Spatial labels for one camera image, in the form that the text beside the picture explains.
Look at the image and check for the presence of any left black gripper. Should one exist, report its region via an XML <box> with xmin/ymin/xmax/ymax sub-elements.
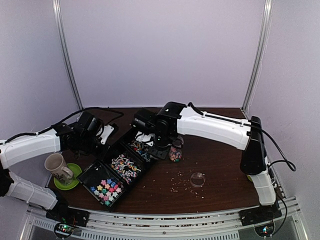
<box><xmin>78</xmin><ymin>134</ymin><xmax>114</xmax><ymax>162</ymax></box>

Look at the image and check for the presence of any clear plastic jar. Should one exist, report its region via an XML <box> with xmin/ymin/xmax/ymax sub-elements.
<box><xmin>168</xmin><ymin>140</ymin><xmax>184</xmax><ymax>163</ymax></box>

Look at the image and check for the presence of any black three-compartment candy bin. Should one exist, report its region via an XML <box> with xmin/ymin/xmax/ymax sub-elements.
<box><xmin>77</xmin><ymin>129</ymin><xmax>156</xmax><ymax>212</ymax></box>

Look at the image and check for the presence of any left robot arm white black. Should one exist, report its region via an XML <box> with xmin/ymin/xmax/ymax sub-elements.
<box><xmin>0</xmin><ymin>112</ymin><xmax>115</xmax><ymax>222</ymax></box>

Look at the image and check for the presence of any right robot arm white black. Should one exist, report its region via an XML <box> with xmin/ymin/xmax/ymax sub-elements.
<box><xmin>131</xmin><ymin>101</ymin><xmax>277</xmax><ymax>221</ymax></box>

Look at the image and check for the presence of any green saucer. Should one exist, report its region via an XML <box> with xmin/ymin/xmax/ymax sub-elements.
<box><xmin>53</xmin><ymin>163</ymin><xmax>82</xmax><ymax>191</ymax></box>

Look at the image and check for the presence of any beige ceramic mug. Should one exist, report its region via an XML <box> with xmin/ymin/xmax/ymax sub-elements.
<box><xmin>44</xmin><ymin>153</ymin><xmax>74</xmax><ymax>186</ymax></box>

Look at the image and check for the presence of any clear plastic jar lid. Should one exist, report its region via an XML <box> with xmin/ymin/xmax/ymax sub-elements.
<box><xmin>189</xmin><ymin>172</ymin><xmax>206</xmax><ymax>188</ymax></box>

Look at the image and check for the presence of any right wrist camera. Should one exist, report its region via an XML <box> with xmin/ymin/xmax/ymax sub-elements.
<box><xmin>135</xmin><ymin>131</ymin><xmax>155</xmax><ymax>147</ymax></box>

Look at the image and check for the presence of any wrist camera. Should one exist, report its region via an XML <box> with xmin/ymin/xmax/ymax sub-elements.
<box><xmin>97</xmin><ymin>123</ymin><xmax>119</xmax><ymax>145</ymax></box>
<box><xmin>135</xmin><ymin>131</ymin><xmax>155</xmax><ymax>147</ymax></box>

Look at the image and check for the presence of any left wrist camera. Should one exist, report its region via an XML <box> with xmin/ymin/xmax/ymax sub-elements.
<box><xmin>97</xmin><ymin>123</ymin><xmax>119</xmax><ymax>145</ymax></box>

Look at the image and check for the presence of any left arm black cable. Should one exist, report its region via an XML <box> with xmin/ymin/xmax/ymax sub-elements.
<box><xmin>0</xmin><ymin>106</ymin><xmax>125</xmax><ymax>146</ymax></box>

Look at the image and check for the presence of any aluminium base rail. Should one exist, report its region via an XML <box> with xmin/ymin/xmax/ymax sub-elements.
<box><xmin>17</xmin><ymin>197</ymin><xmax>311</xmax><ymax>240</ymax></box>

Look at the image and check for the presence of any left aluminium frame post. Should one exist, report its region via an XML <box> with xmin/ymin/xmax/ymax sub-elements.
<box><xmin>52</xmin><ymin>0</ymin><xmax>84</xmax><ymax>110</ymax></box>

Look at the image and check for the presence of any aluminium frame post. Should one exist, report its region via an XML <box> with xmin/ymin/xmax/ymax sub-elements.
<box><xmin>52</xmin><ymin>0</ymin><xmax>84</xmax><ymax>110</ymax></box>
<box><xmin>241</xmin><ymin>0</ymin><xmax>274</xmax><ymax>116</ymax></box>

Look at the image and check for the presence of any right aluminium frame post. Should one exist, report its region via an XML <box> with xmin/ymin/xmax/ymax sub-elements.
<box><xmin>241</xmin><ymin>0</ymin><xmax>274</xmax><ymax>116</ymax></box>

